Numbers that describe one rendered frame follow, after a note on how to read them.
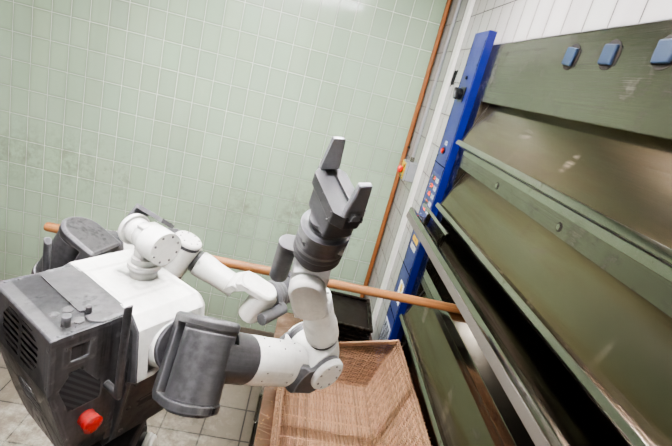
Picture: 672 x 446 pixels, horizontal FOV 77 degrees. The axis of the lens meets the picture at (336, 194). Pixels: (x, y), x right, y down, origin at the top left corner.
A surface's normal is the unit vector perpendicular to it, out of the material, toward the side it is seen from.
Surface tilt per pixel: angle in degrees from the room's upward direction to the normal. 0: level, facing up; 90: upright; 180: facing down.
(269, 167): 90
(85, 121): 90
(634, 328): 70
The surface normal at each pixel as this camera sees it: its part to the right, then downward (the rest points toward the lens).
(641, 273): -0.97, -0.22
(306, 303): -0.06, 0.63
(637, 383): -0.83, -0.53
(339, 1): 0.03, 0.29
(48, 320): 0.27, -0.94
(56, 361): 0.81, 0.34
